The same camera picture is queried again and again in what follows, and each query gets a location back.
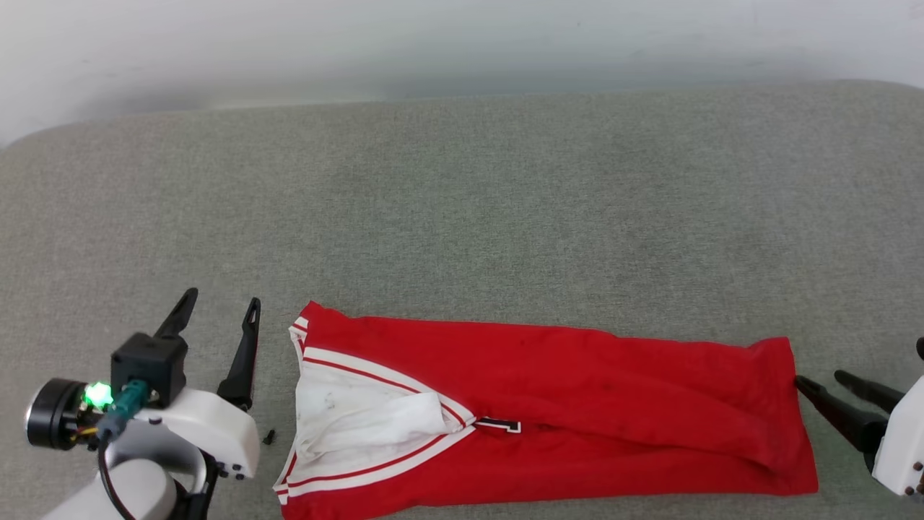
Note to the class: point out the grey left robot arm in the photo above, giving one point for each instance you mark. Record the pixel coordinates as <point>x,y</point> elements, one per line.
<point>123,491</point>

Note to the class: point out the red white basketball jersey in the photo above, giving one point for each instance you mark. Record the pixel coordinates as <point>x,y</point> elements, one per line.
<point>577,390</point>

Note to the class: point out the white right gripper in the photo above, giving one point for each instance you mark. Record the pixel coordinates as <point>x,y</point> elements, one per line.
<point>906,448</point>

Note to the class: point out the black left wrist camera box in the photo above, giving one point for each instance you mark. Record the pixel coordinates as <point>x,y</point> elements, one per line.
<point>148,361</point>

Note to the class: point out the grey fabric sofa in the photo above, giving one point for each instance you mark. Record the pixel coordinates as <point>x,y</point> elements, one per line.
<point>505,217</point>

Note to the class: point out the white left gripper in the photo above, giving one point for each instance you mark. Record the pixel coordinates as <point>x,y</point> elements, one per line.
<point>209,426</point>

